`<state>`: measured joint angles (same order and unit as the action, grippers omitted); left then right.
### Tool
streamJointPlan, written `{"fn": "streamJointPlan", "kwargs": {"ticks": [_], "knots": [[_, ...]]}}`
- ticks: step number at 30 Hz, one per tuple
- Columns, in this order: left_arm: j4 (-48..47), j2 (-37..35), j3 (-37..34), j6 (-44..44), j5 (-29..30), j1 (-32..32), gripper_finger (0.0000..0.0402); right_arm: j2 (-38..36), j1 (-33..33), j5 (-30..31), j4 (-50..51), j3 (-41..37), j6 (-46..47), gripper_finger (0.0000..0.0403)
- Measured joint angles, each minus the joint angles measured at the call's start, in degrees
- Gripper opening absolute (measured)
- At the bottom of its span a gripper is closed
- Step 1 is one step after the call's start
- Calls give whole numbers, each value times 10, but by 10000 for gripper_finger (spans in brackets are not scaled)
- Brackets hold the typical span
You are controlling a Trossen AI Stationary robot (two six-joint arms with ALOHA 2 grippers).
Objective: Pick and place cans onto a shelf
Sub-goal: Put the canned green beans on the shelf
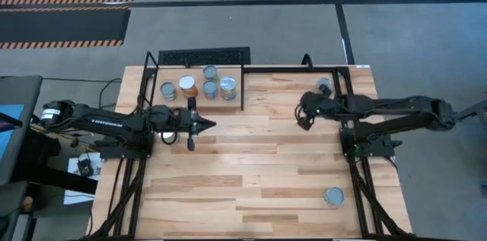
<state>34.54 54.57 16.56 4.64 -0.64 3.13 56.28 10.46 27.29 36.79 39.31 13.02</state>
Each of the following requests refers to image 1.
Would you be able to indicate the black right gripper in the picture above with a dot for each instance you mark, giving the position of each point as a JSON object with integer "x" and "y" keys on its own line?
{"x": 316, "y": 106}

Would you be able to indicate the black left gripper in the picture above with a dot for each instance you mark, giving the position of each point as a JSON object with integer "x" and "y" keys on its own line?
{"x": 171, "y": 118}

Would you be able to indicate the orange label tin can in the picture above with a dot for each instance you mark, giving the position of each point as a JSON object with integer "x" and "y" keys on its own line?
{"x": 321, "y": 81}

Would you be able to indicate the blue red label can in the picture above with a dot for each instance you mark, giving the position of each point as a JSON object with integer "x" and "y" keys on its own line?
{"x": 210, "y": 89}

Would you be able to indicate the orange can bright lid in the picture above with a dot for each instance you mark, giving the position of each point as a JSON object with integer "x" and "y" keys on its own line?
{"x": 188, "y": 83}

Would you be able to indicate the multicoloured label tin can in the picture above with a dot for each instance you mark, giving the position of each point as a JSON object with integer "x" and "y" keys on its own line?
{"x": 228, "y": 88}

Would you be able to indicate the grey lid tin can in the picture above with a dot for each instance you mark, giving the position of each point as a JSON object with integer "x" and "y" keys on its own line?
{"x": 334, "y": 195}
{"x": 167, "y": 91}

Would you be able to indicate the green yellow label can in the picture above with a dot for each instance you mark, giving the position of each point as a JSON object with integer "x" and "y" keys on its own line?
{"x": 210, "y": 71}

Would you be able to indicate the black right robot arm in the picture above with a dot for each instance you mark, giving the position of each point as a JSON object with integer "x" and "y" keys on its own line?
{"x": 388, "y": 106}

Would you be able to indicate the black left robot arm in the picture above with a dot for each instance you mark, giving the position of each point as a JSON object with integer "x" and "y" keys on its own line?
{"x": 106, "y": 123}

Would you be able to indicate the small white table label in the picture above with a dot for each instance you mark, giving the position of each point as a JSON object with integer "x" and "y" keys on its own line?
{"x": 362, "y": 66}

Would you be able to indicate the black keyboard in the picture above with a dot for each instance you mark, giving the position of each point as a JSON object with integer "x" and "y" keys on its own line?
{"x": 205, "y": 56}

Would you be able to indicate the black floor tape strip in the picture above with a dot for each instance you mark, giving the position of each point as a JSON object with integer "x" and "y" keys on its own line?
{"x": 338, "y": 13}
{"x": 266, "y": 2}

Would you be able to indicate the small black device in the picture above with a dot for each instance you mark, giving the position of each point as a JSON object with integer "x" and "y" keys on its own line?
{"x": 85, "y": 167}

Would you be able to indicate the white paper box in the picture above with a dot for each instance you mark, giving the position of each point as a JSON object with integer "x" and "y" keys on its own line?
{"x": 74, "y": 165}

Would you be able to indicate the black desk base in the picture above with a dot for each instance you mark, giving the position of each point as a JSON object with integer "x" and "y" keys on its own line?
{"x": 64, "y": 182}

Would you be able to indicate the grey desk top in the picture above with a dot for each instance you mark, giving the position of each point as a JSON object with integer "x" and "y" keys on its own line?
{"x": 23, "y": 92}

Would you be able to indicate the blue screen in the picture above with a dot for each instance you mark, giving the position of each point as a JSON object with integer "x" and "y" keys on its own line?
{"x": 13, "y": 110}

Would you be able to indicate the wooden shelf with black frame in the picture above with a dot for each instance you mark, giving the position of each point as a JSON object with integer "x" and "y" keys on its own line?
{"x": 220, "y": 104}

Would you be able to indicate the black aluminium rig frame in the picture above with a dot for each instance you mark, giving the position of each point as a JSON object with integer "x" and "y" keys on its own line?
{"x": 281, "y": 69}

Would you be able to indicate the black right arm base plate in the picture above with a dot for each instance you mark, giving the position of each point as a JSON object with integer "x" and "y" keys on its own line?
{"x": 376, "y": 151}

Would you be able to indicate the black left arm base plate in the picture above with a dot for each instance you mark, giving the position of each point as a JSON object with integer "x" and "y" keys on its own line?
{"x": 125, "y": 153}

